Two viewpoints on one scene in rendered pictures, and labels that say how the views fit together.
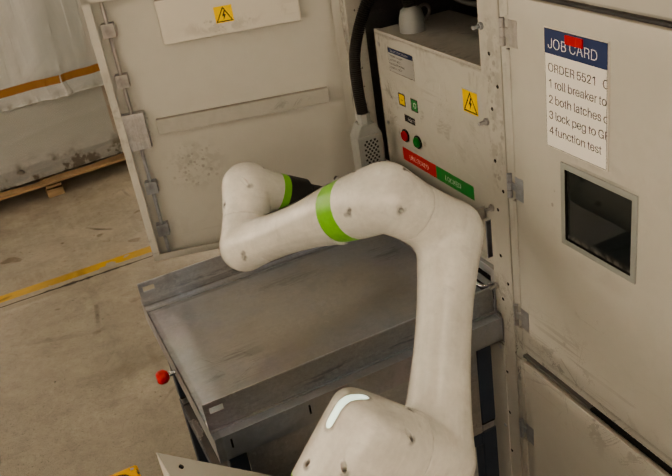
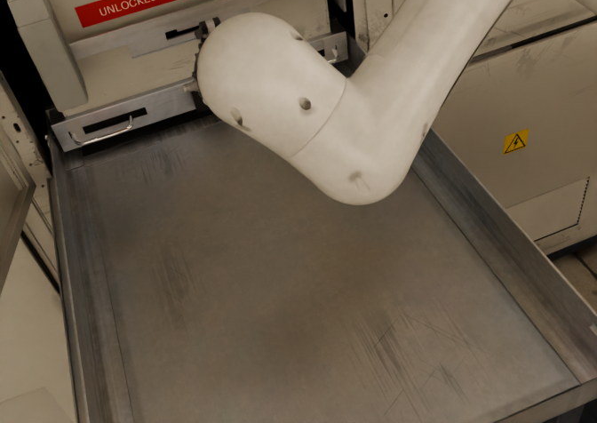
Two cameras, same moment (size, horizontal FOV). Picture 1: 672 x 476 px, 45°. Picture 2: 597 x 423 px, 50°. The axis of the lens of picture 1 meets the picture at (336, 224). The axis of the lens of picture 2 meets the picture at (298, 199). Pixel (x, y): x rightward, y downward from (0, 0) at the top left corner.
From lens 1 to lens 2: 1.70 m
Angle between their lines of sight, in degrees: 65
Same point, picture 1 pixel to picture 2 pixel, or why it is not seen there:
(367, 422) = not seen: outside the picture
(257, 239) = (446, 71)
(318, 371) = (489, 211)
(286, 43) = not seen: outside the picture
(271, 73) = not seen: outside the picture
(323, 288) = (226, 235)
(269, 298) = (219, 310)
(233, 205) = (328, 87)
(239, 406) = (572, 310)
